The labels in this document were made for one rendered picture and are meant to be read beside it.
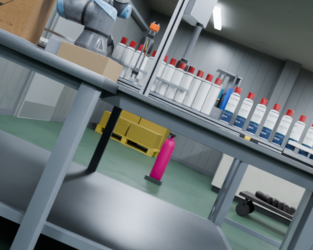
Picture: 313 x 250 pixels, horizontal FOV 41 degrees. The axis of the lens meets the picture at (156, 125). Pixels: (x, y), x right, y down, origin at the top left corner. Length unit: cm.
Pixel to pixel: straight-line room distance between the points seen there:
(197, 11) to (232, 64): 701
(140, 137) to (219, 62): 260
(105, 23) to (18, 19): 36
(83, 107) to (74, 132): 9
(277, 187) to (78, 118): 555
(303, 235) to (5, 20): 150
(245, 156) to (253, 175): 508
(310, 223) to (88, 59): 110
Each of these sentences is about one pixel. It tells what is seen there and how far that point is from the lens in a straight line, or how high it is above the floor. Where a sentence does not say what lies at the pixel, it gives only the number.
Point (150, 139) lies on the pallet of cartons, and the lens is 765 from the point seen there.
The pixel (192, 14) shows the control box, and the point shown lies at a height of 130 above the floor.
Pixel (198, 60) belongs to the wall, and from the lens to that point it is 915.
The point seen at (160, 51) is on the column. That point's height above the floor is 107.
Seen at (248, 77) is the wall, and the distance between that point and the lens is 907.
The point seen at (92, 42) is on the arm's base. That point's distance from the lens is 185.
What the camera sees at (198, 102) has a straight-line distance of 219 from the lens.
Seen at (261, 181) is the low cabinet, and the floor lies 46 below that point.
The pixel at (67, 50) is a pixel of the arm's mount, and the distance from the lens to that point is 182.
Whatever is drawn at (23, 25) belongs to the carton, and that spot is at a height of 90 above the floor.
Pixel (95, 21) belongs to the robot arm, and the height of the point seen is 105.
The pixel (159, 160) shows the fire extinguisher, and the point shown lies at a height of 28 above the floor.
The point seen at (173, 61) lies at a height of 107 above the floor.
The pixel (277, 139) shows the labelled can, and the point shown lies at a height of 92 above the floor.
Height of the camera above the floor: 79
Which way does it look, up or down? 2 degrees down
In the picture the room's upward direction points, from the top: 24 degrees clockwise
